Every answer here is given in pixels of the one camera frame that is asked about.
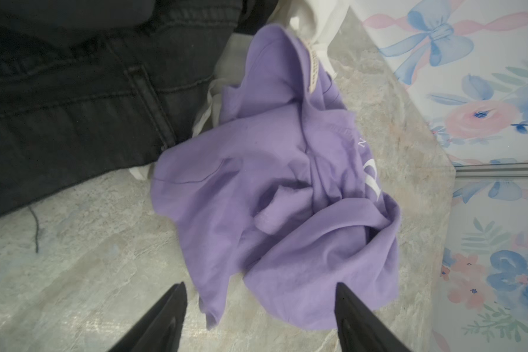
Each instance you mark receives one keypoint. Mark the white cloth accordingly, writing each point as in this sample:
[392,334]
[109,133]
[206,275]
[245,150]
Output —
[229,70]

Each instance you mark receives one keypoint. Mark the dark grey denim jeans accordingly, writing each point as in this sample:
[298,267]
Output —
[89,87]

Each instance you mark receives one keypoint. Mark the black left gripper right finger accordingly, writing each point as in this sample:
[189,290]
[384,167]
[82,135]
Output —
[358,329]

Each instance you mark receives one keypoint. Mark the purple t-shirt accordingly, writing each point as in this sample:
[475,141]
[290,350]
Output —
[292,250]

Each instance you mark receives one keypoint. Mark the aluminium corner post right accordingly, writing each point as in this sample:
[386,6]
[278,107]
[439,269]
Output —
[493,171]

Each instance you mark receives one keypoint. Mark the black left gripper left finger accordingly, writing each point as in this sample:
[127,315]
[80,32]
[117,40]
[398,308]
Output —
[160,328]

